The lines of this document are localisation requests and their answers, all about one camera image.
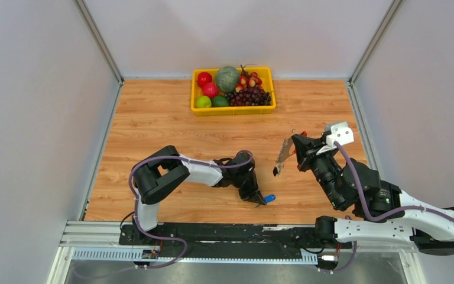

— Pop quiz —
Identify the metal key organizer with rings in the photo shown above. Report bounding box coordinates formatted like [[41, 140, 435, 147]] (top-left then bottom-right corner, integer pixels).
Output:
[[273, 129, 297, 176]]

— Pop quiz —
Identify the light green lime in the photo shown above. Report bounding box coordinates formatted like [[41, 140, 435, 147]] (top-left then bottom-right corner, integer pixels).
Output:
[[195, 95, 212, 109]]

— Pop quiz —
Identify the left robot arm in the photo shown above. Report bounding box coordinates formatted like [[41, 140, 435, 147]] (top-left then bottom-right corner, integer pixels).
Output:
[[128, 146, 275, 245]]

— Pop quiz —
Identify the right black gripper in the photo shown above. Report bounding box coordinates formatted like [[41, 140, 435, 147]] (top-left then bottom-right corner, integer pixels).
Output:
[[291, 135, 343, 209]]

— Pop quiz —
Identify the dark green avocado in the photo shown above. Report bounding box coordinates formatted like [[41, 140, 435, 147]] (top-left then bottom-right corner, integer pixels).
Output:
[[211, 95, 230, 108]]

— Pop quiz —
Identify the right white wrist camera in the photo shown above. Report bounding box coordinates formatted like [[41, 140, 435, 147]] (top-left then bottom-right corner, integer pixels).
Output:
[[317, 121, 355, 155]]

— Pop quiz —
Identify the dark purple grape bunch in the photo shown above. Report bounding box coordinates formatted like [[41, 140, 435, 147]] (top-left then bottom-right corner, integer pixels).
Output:
[[223, 86, 275, 107]]

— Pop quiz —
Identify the pink red apple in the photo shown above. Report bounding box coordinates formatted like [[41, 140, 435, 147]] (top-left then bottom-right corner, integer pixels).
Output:
[[202, 82, 219, 99]]

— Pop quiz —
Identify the green melon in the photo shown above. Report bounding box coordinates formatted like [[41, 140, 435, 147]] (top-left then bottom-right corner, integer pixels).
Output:
[[215, 66, 241, 93]]

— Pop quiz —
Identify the yellow plastic fruit tray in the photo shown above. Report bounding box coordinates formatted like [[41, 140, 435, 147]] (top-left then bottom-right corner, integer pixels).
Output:
[[190, 66, 277, 117]]

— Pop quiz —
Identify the key with blue tag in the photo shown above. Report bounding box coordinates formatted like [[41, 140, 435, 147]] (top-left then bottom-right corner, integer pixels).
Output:
[[256, 195, 276, 208]]

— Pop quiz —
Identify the red cherry cluster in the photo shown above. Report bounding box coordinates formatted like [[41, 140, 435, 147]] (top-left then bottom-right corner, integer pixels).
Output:
[[235, 65, 262, 93]]

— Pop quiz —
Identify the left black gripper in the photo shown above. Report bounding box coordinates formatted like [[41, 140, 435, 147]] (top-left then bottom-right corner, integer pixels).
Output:
[[232, 170, 266, 205]]

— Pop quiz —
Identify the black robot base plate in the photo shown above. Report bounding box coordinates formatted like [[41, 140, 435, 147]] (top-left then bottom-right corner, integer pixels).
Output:
[[118, 222, 339, 259]]

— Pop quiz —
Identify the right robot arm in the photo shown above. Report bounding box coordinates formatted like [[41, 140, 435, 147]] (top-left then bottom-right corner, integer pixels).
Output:
[[291, 131, 454, 256]]

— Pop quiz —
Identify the slotted grey cable duct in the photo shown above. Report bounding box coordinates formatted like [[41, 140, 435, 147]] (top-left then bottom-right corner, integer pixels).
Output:
[[71, 247, 318, 265]]

